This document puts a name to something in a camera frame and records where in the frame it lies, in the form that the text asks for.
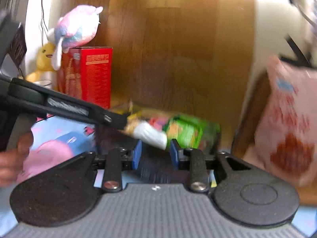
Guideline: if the white enamel mug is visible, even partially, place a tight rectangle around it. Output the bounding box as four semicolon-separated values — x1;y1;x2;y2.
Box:
33;80;53;89

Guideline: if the pink cartoon pig tablecloth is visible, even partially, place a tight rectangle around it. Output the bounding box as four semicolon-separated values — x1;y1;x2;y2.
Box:
1;117;316;237

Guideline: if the bright green snack packet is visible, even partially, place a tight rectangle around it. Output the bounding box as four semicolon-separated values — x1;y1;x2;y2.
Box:
162;114;221;154

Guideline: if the black cardboard storage box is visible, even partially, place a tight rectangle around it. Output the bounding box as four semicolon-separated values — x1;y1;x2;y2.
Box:
95;104;222;186

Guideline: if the wooden headboard panel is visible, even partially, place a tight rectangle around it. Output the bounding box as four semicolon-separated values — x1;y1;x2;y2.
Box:
48;0;256;152

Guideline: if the large pink snack bag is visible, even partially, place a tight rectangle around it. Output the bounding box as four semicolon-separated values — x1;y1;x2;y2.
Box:
243;57;316;186

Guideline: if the pink tube snack packet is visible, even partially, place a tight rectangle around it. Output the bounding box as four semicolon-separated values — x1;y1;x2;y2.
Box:
147;117;169;131

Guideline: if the pink blue plush toy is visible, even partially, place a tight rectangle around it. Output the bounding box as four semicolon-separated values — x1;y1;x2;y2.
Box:
46;4;103;71

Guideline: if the white jelly cup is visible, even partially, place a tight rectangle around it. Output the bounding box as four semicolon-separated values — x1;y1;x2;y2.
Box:
133;121;168;150

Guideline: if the yellow plush toy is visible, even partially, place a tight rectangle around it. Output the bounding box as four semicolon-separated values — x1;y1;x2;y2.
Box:
26;42;57;86

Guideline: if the small nut mix packet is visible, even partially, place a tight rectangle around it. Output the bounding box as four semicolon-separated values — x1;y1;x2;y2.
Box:
122;112;146;136

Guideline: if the red gift box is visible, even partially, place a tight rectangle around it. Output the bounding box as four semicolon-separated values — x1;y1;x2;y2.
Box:
57;47;113;108

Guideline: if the person's left hand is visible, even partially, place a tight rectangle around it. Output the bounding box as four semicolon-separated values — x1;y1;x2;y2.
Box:
0;131;33;187

